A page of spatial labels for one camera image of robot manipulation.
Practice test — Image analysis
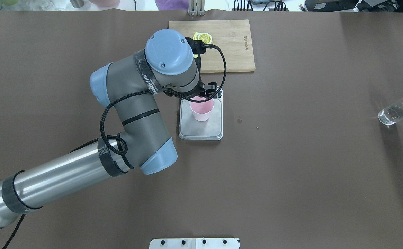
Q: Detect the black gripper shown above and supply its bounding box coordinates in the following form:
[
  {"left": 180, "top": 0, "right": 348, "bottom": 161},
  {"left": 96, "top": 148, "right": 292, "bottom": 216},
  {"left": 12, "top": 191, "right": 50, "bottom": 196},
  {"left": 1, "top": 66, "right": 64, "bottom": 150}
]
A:
[{"left": 199, "top": 82, "right": 222, "bottom": 98}]

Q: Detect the pink plastic cup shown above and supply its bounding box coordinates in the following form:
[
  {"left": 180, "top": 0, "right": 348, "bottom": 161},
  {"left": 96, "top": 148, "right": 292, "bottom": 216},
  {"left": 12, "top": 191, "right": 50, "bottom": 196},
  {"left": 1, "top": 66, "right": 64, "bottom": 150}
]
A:
[{"left": 189, "top": 99, "right": 215, "bottom": 122}]

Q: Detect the digital kitchen scale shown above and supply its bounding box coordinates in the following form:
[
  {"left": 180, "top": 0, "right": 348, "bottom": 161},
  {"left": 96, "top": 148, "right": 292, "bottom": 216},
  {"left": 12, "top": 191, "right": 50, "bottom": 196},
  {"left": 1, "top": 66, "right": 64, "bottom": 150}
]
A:
[{"left": 178, "top": 90, "right": 223, "bottom": 141}]

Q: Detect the lemon slice pair top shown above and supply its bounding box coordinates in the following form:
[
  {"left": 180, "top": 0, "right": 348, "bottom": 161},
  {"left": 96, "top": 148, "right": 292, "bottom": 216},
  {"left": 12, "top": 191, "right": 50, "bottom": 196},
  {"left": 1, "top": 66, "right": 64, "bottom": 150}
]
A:
[{"left": 192, "top": 33, "right": 213, "bottom": 44}]

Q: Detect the wooden cutting board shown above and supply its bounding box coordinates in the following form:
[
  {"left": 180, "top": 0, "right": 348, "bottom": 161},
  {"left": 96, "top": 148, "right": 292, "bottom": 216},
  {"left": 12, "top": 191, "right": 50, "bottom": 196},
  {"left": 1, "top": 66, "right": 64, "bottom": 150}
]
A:
[{"left": 168, "top": 19, "right": 256, "bottom": 73}]

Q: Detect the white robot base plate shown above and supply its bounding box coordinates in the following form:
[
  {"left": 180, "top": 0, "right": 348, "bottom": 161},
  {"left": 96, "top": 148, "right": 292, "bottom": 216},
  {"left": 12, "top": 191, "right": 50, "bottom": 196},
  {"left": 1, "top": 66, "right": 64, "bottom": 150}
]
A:
[{"left": 149, "top": 238, "right": 241, "bottom": 249}]

